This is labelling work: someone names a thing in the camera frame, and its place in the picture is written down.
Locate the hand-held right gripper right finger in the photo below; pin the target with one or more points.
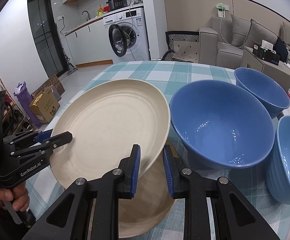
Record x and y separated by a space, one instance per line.
167 172

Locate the purple bag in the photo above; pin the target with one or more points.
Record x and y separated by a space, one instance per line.
26 102

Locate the dark blue bowl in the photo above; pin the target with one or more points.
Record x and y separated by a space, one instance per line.
222 130
260 87

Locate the white wall power strip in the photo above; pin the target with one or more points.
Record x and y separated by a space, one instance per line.
222 11

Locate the upright vacuum cleaner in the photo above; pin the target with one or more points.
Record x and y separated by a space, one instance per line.
71 67

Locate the black white patterned cushion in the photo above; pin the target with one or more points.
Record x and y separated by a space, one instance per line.
182 36

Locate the small white box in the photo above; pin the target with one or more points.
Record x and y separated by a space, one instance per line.
267 44

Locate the dark clothing pile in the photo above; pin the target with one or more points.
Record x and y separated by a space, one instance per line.
281 50

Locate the yellow cardboard box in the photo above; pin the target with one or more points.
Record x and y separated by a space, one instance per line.
44 107

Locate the beige diamond print cushion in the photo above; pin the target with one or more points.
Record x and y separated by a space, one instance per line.
186 52

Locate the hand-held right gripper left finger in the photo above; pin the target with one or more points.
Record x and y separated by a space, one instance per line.
135 170

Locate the wooden shoe rack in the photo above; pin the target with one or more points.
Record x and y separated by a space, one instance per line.
12 115

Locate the metal kitchen faucet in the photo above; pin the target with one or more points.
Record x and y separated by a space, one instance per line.
87 13

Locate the grey sofa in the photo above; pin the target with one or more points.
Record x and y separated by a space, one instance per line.
225 52

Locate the cream ribbed plate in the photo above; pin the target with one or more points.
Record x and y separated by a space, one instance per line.
110 125
150 205

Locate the white lower kitchen cabinets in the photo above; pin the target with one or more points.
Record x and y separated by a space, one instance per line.
90 45

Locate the light blue bowl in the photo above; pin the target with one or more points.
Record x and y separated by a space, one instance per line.
287 160

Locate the black pressure cooker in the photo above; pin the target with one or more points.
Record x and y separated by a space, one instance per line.
117 3

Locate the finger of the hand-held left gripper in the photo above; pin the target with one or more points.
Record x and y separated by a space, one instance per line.
42 136
60 140

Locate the grey sofa cushion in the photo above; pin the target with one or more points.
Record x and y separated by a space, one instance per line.
240 30
260 33

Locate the black cardboard box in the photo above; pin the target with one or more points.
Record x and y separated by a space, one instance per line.
265 55

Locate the white washing machine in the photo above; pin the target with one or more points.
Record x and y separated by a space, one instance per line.
137 37

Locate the person's left hand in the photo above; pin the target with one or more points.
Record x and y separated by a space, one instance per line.
22 197

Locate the black framed glass door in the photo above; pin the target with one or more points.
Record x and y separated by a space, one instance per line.
44 37

